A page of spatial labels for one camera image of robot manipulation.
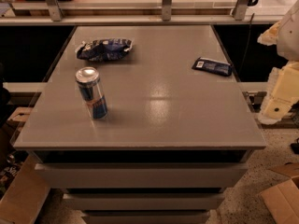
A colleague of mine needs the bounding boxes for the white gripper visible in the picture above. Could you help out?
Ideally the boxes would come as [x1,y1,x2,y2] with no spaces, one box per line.
[257,21,299,125]

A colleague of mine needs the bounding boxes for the dark blue snack packet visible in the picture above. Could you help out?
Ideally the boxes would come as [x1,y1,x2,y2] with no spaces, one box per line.
[192,57,232,77]

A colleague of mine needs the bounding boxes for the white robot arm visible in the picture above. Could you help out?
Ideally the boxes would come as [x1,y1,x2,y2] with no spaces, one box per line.
[258,0,299,125]

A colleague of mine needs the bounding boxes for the blue silver redbull can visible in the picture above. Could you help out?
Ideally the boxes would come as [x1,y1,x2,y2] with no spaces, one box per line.
[75,66,107,119]

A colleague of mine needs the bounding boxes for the grey top drawer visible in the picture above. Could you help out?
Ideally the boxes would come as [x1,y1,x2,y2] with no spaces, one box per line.
[35,163,248,189]

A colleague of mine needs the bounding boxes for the grey drawer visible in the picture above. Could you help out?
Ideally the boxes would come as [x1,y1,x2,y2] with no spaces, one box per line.
[63,193,224,211]
[35,163,248,189]
[82,211,209,224]

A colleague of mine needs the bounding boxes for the cardboard box right floor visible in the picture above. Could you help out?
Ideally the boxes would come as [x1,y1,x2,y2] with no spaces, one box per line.
[261,162,299,224]

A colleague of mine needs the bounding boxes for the cardboard box floor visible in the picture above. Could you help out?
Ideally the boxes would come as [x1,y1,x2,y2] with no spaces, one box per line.
[0,106,51,224]
[261,162,299,224]

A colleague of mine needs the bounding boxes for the crumpled blue chip bag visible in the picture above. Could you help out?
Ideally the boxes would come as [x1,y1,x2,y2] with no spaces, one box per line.
[75,38,133,62]

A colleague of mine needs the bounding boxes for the grey bottom drawer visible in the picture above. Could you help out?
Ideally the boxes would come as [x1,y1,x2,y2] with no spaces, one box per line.
[82,211,209,224]

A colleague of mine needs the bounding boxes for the grey middle drawer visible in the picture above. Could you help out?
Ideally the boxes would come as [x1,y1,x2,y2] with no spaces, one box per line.
[63,193,224,211]

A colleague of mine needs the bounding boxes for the cardboard box left floor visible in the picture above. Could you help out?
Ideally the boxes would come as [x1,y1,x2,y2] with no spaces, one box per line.
[0,106,51,224]

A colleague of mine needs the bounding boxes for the black cable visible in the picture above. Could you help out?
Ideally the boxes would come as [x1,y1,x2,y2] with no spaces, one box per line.
[237,12,256,77]

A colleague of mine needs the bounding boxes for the metal rail frame behind table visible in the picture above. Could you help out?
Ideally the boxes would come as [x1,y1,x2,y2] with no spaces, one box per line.
[1,0,284,25]

